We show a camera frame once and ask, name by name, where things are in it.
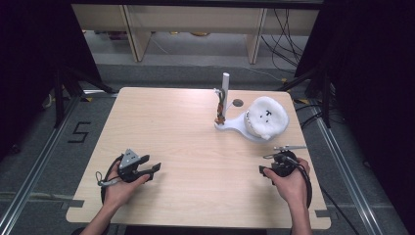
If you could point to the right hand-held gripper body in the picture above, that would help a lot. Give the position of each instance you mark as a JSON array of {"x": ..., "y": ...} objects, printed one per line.
[{"x": 284, "y": 164}]

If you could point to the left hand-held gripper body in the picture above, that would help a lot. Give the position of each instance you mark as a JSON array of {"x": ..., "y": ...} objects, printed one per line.
[{"x": 129, "y": 168}]

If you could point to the white fluffy plush toy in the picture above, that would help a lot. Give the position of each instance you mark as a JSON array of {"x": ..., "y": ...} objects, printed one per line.
[{"x": 269, "y": 117}]

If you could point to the white hanger stand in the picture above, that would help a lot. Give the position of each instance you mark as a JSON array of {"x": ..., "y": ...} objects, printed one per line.
[{"x": 233, "y": 124}]

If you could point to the person's right hand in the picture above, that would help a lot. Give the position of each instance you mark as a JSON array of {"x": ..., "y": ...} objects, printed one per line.
[{"x": 292, "y": 187}]

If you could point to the person's left hand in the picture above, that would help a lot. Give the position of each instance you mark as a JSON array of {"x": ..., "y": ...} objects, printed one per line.
[{"x": 122, "y": 191}]

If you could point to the grey tape strip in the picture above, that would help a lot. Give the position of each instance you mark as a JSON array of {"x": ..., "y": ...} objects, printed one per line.
[
  {"x": 323, "y": 213},
  {"x": 73, "y": 203}
]

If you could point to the black metal stand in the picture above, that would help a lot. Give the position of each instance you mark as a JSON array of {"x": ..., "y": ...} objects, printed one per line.
[
  {"x": 62, "y": 94},
  {"x": 323, "y": 98}
]

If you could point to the dark curtain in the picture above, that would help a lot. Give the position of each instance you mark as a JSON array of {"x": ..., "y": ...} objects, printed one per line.
[
  {"x": 32, "y": 49},
  {"x": 368, "y": 65}
]

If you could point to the beige wooden bench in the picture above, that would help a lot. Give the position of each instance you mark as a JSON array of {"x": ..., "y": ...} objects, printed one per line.
[{"x": 195, "y": 18}]

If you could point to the aluminium floor rail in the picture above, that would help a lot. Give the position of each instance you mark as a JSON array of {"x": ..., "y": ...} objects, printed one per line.
[
  {"x": 36, "y": 166},
  {"x": 345, "y": 176}
]

